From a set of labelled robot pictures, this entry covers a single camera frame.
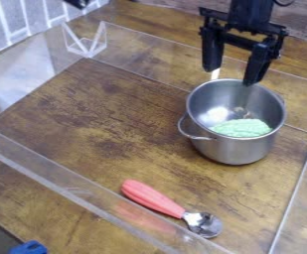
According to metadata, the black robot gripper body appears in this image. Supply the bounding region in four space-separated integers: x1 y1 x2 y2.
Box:
198 0 291 51

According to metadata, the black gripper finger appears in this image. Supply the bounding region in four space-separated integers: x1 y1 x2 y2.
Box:
242 43 282 86
199 28 225 72

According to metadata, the green bumpy toy gourd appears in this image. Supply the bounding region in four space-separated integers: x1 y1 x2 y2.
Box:
210 119 272 138

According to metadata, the silver metal pot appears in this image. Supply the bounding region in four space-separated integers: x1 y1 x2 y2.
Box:
177 78 285 165

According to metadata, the blue object at corner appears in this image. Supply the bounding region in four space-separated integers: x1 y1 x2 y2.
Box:
8 240 48 254

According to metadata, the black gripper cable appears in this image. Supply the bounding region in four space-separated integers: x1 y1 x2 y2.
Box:
272 0 296 8

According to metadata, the red handled metal spoon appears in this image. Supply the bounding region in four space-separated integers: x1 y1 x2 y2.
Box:
120 180 224 239

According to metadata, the clear acrylic enclosure wall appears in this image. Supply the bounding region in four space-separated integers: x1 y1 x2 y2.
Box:
0 20 307 254

